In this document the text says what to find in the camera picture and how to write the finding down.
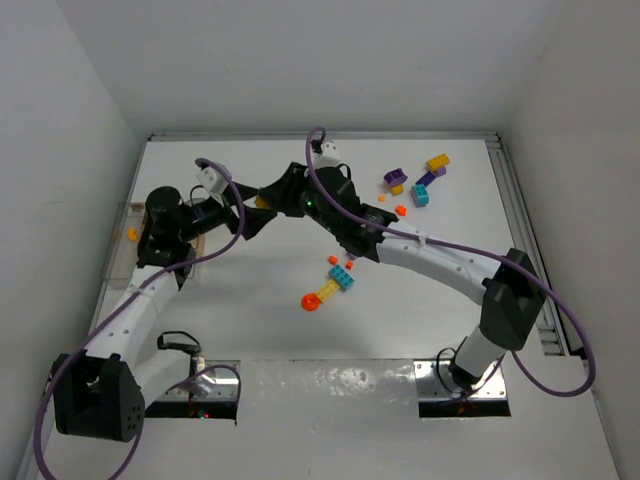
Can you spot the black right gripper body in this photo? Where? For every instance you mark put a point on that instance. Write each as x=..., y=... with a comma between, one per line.
x=291, y=189

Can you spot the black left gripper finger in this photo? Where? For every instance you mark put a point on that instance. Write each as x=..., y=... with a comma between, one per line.
x=255, y=219
x=244, y=191

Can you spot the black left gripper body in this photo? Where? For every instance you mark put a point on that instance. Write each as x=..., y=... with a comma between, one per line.
x=238, y=211

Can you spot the yellow long lego plate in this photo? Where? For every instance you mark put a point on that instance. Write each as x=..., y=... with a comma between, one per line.
x=327, y=290

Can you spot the orange round lego piece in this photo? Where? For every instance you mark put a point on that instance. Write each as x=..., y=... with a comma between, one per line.
x=310, y=302

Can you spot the teal 2x4 lego brick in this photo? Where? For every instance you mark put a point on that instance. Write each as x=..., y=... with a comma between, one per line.
x=341, y=277

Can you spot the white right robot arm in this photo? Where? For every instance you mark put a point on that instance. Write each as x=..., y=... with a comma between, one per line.
x=509, y=299

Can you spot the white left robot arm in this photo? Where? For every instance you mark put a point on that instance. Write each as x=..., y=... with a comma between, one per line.
x=103, y=391

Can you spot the purple arch lego brick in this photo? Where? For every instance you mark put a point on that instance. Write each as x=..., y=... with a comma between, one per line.
x=395, y=178

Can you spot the teal lego brick far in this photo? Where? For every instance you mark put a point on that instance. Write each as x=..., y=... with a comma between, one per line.
x=420, y=195

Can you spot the purple flat lego plate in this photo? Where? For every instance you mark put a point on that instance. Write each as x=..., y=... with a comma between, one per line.
x=430, y=176

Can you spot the clear container far left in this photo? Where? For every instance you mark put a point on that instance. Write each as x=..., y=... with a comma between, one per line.
x=122, y=254

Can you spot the yellow lego brick far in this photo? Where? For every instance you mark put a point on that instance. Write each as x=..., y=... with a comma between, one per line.
x=438, y=162

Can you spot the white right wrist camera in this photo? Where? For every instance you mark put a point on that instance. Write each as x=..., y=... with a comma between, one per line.
x=325, y=154

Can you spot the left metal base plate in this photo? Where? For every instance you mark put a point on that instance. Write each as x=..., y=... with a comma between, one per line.
x=216, y=381

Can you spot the metal base plate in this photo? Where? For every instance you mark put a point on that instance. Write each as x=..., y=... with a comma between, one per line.
x=437, y=382
x=216, y=381

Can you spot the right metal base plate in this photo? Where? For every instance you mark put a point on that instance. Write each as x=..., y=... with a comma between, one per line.
x=437, y=382

